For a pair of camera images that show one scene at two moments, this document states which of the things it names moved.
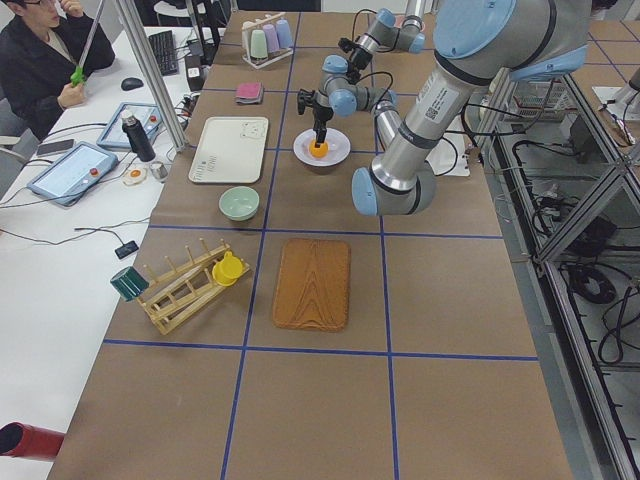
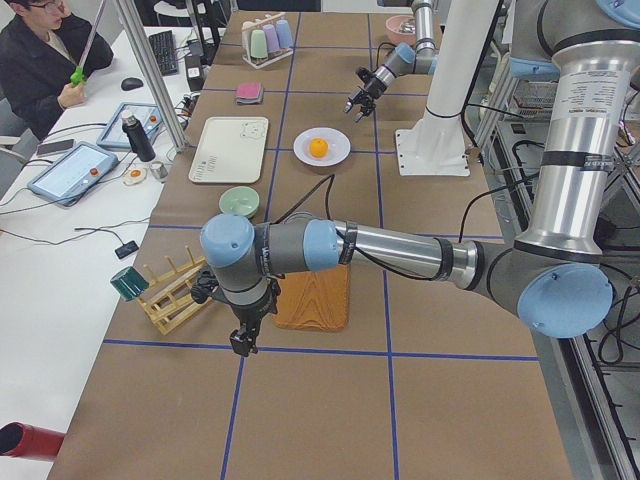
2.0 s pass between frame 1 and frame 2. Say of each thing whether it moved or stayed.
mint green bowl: stayed
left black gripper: moved
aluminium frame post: stayed
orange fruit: stayed
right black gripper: moved
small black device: stayed
